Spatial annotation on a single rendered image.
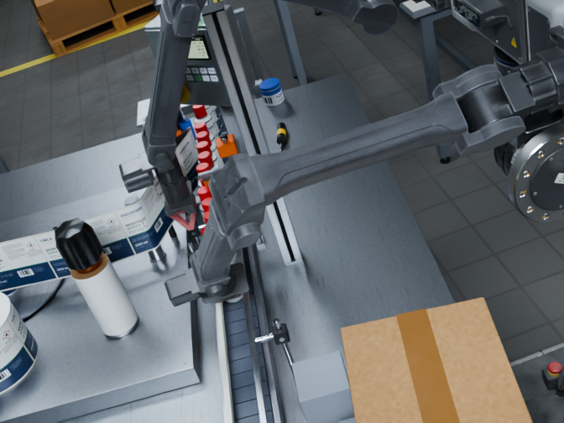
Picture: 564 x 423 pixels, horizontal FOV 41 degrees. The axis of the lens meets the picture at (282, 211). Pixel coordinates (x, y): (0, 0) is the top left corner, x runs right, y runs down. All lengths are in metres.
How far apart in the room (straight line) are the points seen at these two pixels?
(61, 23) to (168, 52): 4.58
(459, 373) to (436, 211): 2.12
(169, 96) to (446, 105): 0.62
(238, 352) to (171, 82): 0.58
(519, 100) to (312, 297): 0.84
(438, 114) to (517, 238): 2.03
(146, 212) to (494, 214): 1.72
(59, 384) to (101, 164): 1.00
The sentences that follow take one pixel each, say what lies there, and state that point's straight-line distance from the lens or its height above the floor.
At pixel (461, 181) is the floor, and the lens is 3.40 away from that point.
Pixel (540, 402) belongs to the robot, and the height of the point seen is 0.26.
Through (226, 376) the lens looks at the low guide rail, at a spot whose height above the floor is 0.92.
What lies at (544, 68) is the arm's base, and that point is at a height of 1.48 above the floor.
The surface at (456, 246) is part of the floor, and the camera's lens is 3.07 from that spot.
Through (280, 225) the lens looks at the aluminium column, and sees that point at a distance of 1.80.
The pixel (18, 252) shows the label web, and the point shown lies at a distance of 1.96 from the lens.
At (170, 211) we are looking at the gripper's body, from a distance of 1.70.
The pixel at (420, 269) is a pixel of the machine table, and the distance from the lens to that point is 1.77.
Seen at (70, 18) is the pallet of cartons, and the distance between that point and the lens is 6.00.
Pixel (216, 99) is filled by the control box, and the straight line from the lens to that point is 1.63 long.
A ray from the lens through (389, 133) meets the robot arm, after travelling 1.05.
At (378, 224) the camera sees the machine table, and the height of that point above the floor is 0.83.
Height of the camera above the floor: 2.03
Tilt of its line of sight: 36 degrees down
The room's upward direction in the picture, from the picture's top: 18 degrees counter-clockwise
